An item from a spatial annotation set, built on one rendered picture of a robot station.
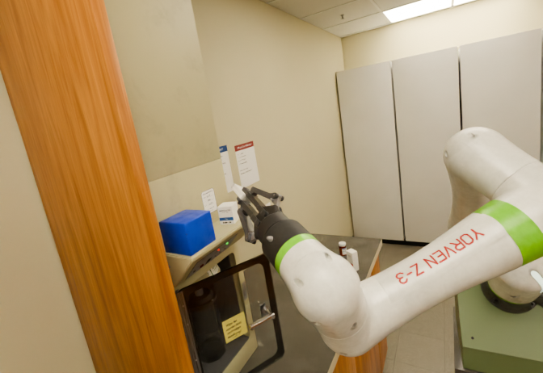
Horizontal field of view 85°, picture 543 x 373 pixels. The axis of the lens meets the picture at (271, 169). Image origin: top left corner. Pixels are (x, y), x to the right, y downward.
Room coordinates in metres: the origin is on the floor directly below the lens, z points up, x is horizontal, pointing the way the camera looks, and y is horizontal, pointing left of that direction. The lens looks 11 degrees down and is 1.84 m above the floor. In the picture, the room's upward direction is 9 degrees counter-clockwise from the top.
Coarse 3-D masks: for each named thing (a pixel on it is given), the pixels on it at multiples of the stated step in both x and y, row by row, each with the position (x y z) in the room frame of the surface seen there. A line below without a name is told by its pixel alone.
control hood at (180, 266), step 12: (216, 228) 0.88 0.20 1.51; (228, 228) 0.87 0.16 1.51; (240, 228) 0.88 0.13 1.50; (216, 240) 0.79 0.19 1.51; (228, 240) 0.86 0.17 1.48; (204, 252) 0.74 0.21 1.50; (168, 264) 0.75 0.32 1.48; (180, 264) 0.72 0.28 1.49; (192, 264) 0.72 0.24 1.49; (180, 276) 0.73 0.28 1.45
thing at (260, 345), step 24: (240, 264) 0.86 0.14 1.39; (264, 264) 0.90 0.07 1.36; (192, 288) 0.78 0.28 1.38; (216, 288) 0.81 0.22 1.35; (240, 288) 0.85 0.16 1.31; (264, 288) 0.89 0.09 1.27; (192, 312) 0.77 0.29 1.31; (216, 312) 0.81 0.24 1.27; (240, 312) 0.84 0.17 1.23; (216, 336) 0.80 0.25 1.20; (240, 336) 0.83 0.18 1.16; (264, 336) 0.88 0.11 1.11; (216, 360) 0.79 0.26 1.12; (240, 360) 0.83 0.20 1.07; (264, 360) 0.87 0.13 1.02
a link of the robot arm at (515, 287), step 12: (528, 264) 0.70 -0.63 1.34; (540, 264) 0.69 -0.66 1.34; (504, 276) 0.71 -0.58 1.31; (516, 276) 0.70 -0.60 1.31; (528, 276) 0.69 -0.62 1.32; (540, 276) 0.68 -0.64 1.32; (492, 288) 0.80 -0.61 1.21; (504, 288) 0.73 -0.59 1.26; (516, 288) 0.69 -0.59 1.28; (528, 288) 0.68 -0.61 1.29; (540, 288) 0.67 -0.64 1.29; (504, 300) 0.79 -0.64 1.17; (516, 300) 0.75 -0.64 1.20; (528, 300) 0.73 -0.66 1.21
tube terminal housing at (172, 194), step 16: (176, 176) 0.85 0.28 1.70; (192, 176) 0.90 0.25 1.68; (208, 176) 0.96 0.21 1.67; (224, 176) 1.03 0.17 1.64; (160, 192) 0.79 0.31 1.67; (176, 192) 0.84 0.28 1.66; (192, 192) 0.89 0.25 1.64; (224, 192) 1.01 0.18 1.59; (160, 208) 0.78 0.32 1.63; (176, 208) 0.83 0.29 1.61; (192, 208) 0.88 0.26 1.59; (224, 256) 0.96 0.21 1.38; (176, 288) 0.78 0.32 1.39
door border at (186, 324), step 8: (256, 256) 0.90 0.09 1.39; (184, 304) 0.76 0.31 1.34; (184, 312) 0.76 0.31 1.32; (184, 320) 0.76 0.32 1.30; (184, 328) 0.76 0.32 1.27; (192, 336) 0.76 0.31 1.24; (192, 344) 0.76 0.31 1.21; (192, 352) 0.76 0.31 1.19; (192, 360) 0.76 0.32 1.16; (200, 368) 0.77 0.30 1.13
